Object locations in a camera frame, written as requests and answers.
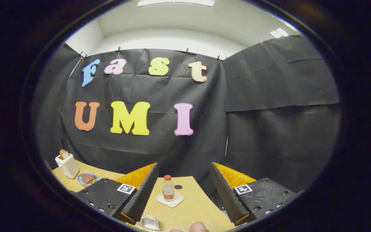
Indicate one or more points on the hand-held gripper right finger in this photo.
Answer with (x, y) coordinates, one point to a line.
(227, 196)

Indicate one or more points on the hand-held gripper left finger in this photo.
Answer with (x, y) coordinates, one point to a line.
(140, 198)

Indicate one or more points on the clear water bottle red cap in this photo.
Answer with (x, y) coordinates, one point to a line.
(168, 192)

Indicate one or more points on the white square coaster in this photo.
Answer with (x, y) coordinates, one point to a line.
(178, 202)

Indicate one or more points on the blue plate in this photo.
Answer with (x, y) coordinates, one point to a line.
(95, 184)

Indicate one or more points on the brown steak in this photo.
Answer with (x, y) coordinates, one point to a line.
(88, 178)

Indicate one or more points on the white toaster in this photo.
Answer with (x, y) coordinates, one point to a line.
(68, 167)

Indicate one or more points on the toasted bread slice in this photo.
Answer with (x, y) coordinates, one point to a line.
(64, 154)

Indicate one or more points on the small ceiling light panel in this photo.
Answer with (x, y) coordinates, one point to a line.
(279, 32)

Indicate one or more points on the long ceiling light panel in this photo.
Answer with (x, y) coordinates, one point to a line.
(175, 2)

